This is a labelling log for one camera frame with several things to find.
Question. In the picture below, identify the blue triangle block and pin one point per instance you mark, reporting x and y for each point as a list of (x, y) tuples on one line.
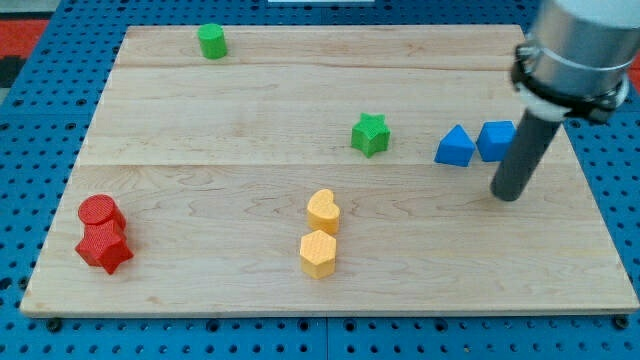
[(456, 148)]

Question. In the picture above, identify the wooden board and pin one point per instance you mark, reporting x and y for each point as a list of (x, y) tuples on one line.
[(212, 163)]

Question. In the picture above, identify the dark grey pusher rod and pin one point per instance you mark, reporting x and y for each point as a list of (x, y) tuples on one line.
[(532, 139)]

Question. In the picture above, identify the yellow hexagon block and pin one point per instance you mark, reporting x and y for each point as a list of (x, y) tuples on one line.
[(318, 254)]

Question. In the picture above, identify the yellow heart block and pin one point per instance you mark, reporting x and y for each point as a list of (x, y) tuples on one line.
[(322, 212)]

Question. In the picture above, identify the red star block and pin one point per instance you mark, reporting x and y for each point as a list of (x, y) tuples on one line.
[(104, 245)]

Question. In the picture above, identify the green star block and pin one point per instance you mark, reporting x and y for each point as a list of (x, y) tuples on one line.
[(370, 134)]

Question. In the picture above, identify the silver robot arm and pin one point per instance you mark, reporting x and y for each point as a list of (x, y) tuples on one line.
[(572, 64)]

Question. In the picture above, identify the red cylinder block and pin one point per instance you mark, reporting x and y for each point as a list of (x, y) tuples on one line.
[(99, 209)]

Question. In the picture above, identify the blue cube block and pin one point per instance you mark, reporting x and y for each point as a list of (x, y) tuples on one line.
[(494, 140)]

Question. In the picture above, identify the green cylinder block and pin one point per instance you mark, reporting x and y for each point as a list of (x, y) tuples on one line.
[(212, 41)]

